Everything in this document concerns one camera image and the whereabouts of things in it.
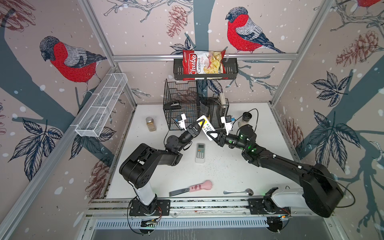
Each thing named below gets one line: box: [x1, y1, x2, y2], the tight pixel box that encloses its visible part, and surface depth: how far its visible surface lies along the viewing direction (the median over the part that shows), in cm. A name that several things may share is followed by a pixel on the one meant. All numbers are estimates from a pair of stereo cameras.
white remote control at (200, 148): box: [195, 143, 206, 164], surface depth 94 cm
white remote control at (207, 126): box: [196, 115, 216, 141], surface depth 74 cm
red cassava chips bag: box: [182, 49, 228, 81], surface depth 89 cm
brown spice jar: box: [145, 116, 157, 132], surface depth 101 cm
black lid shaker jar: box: [238, 112, 252, 128], surface depth 100 cm
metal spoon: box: [223, 188, 254, 196], surface depth 81 cm
